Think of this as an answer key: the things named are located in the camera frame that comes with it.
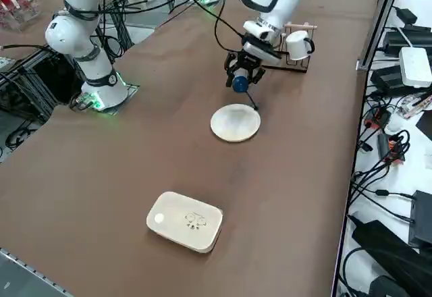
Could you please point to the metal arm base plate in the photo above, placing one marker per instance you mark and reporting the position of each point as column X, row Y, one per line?
column 134, row 88

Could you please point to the cream lunch box with print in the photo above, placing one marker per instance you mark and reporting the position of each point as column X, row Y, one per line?
column 182, row 219

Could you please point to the red black connector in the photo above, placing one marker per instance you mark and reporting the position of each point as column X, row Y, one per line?
column 378, row 118
column 384, row 145

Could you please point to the black aluminium frame stand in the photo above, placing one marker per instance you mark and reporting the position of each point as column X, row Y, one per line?
column 40, row 74

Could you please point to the clear acrylic rack red items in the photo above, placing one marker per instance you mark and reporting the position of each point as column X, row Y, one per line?
column 17, row 10

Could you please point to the transparent sauce bottle blue cap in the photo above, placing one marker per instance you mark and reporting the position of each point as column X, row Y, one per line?
column 240, row 83

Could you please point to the aluminium frame beam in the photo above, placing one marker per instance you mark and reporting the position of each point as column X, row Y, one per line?
column 375, row 30

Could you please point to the black rectangular box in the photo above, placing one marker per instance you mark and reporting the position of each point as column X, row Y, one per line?
column 422, row 219

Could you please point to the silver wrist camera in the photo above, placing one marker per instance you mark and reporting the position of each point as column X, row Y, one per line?
column 261, row 50

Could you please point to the black power adapter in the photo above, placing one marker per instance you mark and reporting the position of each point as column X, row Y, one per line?
column 398, row 42
column 388, row 77
column 406, row 15

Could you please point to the grey metal edge rail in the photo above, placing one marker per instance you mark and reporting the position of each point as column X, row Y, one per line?
column 33, row 270

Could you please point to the white round plate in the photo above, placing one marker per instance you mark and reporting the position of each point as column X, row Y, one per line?
column 233, row 125

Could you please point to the white rectangular power box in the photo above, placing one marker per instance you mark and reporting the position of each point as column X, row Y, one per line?
column 415, row 67

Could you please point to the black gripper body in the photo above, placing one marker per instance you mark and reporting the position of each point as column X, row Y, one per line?
column 248, row 61

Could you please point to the colourful printed packet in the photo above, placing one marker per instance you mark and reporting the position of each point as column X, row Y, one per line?
column 415, row 104

